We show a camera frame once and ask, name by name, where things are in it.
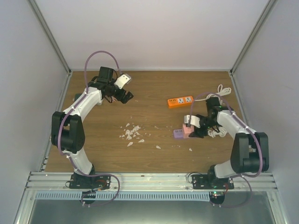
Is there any pink cube socket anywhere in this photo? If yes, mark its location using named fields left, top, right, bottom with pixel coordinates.
left=182, top=124, right=194, bottom=139

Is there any purple power strip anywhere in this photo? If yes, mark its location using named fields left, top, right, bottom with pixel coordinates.
left=173, top=129, right=188, bottom=139

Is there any orange power strip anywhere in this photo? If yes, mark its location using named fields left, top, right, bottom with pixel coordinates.
left=167, top=96, right=194, bottom=109

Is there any green cube plug adapter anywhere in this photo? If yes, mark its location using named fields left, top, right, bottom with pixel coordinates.
left=74, top=93, right=82, bottom=101

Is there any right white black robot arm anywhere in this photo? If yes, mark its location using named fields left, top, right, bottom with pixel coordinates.
left=184, top=97, right=269, bottom=189

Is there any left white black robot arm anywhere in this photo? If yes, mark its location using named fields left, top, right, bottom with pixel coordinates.
left=51, top=67, right=134, bottom=189

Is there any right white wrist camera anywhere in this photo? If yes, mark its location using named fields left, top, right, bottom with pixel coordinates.
left=184, top=115, right=200, bottom=128

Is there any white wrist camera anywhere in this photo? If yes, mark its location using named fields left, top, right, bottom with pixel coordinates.
left=114, top=74, right=132, bottom=89
left=184, top=115, right=200, bottom=128

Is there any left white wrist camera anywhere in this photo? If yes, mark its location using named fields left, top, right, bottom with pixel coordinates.
left=114, top=74, right=132, bottom=89

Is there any white coiled cable right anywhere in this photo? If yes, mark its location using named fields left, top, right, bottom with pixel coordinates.
left=207, top=127, right=227, bottom=139

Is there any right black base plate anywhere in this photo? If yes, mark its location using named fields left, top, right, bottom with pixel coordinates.
left=186, top=172, right=234, bottom=190

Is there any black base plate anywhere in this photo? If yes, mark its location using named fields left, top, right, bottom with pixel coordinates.
left=186, top=172, right=234, bottom=190
left=65, top=173, right=111, bottom=190

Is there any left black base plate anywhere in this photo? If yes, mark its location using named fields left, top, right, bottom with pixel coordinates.
left=65, top=173, right=111, bottom=190

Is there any grey slotted cable duct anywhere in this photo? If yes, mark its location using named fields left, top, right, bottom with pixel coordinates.
left=36, top=191, right=210, bottom=202

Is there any aluminium front rail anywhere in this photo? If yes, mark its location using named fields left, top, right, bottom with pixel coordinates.
left=25, top=172, right=278, bottom=192

